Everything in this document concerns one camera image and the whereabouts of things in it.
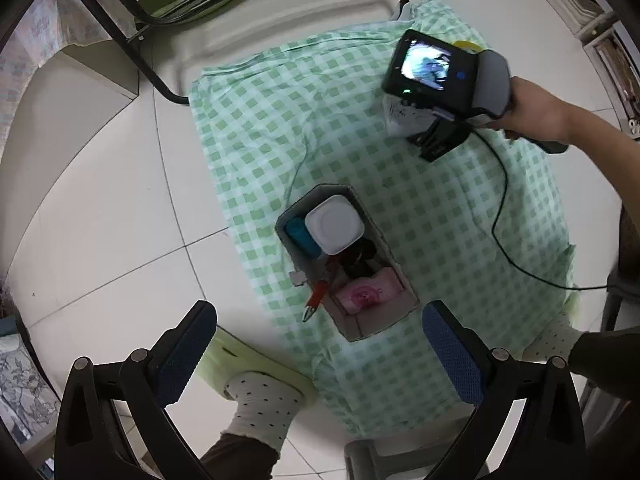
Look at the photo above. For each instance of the white cardboard storage box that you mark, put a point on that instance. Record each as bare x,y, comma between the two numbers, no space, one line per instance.
307,271

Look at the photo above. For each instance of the red marker pen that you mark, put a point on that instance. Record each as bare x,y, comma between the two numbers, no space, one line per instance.
321,288

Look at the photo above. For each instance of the person right forearm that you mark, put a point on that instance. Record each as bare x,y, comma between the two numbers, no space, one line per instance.
616,155

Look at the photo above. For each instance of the black metal chair frame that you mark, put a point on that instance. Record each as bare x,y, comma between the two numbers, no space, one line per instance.
175,15

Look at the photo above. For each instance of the pink tissue pack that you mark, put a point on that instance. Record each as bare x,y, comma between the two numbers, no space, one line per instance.
366,293

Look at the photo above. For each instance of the black car key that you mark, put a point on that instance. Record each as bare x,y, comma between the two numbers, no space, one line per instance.
356,260

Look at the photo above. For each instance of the white dotted right sock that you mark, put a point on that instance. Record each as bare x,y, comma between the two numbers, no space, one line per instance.
556,339

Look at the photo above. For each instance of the white bottle blue label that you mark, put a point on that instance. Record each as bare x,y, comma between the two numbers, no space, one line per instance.
335,224

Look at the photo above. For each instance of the person right hand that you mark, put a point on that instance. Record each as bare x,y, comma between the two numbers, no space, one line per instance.
537,114

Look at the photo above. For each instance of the green left slipper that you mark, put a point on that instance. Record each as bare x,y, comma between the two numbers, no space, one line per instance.
226,356

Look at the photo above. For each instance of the teal small case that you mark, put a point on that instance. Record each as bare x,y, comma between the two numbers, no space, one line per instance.
298,233

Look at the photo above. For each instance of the green checkered cloth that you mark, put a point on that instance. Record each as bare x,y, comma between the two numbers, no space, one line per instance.
481,229

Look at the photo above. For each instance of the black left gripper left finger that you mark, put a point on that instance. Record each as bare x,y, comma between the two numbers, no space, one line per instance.
90,442

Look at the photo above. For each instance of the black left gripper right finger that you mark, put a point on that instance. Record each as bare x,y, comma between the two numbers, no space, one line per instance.
549,441

